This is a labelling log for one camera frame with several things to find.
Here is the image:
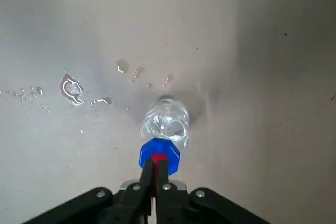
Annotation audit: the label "glass dropper with red bulb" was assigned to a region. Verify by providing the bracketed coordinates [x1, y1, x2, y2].
[150, 152, 169, 199]

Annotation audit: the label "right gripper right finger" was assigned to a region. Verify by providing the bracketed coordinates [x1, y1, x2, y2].
[155, 159, 270, 224]

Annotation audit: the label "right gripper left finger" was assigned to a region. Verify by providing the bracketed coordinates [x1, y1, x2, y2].
[25, 158, 155, 224]

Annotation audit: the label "clear bottle with blue cap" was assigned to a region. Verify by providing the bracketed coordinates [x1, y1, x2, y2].
[138, 98, 191, 177]

